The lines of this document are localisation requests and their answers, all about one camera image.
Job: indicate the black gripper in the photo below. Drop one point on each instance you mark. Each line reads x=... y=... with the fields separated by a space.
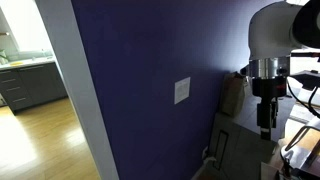
x=269 y=90

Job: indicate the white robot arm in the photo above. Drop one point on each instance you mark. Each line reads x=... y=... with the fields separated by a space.
x=275 y=31

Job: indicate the cardboard box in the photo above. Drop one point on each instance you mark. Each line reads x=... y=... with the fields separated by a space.
x=238 y=152

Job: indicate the brown paper bag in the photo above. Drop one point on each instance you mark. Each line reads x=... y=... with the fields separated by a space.
x=233 y=94

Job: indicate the white kitchen countertop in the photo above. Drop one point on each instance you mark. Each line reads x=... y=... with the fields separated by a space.
x=27 y=62

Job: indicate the dark grey kitchen cabinet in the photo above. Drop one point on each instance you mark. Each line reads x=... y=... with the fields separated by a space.
x=32 y=85

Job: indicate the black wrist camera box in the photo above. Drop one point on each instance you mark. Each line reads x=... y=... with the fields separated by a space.
x=308 y=79

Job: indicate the white light switch plate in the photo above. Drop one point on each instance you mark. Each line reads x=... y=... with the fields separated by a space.
x=182 y=90

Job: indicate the white door frame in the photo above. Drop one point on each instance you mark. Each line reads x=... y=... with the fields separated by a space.
x=61 y=26

